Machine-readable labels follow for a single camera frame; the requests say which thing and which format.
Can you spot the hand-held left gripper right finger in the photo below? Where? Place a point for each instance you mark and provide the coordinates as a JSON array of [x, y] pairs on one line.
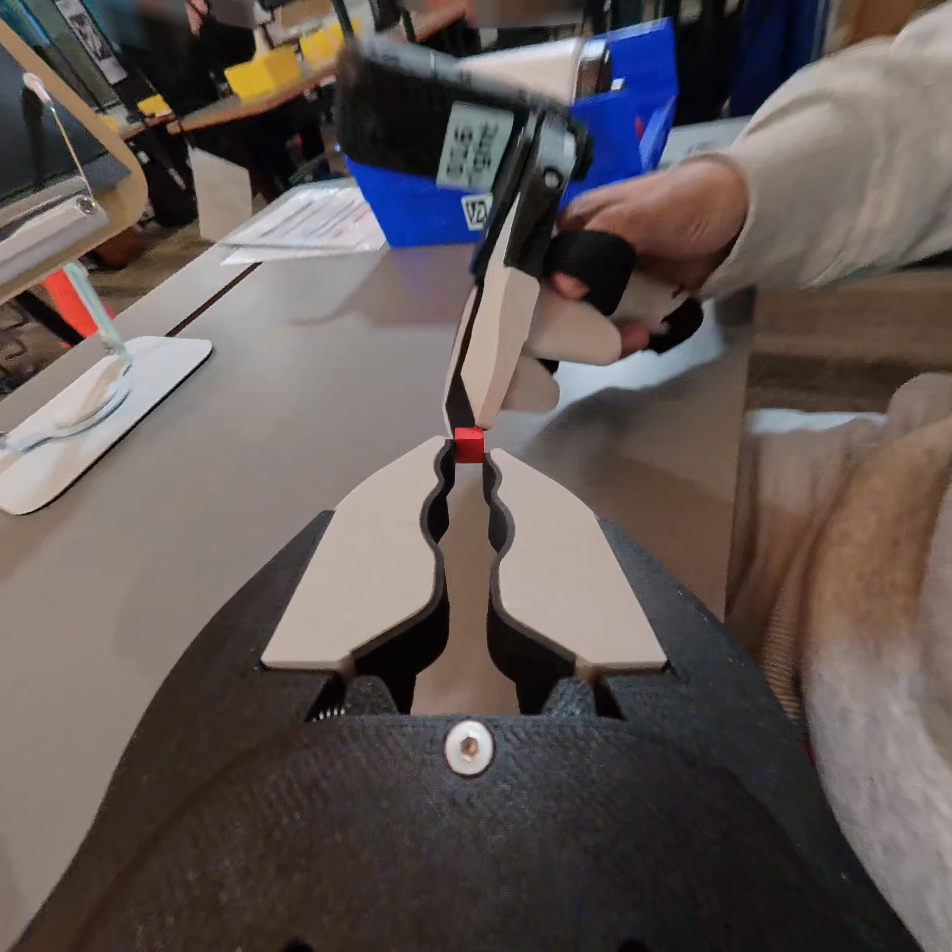
[[573, 587]]

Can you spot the small red cube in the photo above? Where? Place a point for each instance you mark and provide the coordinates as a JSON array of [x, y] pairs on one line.
[[470, 445]]

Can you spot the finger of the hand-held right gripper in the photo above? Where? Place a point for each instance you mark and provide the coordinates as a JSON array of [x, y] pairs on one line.
[[506, 335], [455, 372]]

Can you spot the wooden background table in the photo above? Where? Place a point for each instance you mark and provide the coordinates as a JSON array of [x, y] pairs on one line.
[[245, 111]]

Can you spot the small yellow box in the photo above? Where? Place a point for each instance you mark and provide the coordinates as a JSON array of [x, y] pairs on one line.
[[321, 43]]

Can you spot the large yellow box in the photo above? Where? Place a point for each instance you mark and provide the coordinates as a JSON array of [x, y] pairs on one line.
[[260, 73]]

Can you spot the person's light clothing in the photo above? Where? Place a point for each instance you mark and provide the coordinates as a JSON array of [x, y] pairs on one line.
[[863, 610]]

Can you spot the white box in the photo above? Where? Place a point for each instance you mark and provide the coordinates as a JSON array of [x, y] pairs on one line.
[[223, 193]]

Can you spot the person's right hand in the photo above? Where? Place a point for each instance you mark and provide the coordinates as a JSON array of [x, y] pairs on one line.
[[669, 216]]

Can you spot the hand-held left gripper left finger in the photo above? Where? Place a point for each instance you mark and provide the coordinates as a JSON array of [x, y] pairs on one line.
[[357, 580]]

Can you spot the blue plastic bin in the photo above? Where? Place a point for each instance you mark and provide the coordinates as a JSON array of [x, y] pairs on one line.
[[632, 126]]

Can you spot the white monitor stand base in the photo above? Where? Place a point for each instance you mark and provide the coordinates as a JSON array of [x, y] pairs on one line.
[[111, 416]]

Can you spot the white printed paper sheet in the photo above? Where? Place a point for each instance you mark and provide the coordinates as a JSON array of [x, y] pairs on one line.
[[312, 223]]

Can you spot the monitor with beige frame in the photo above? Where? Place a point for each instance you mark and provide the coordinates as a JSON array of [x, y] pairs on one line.
[[44, 171]]

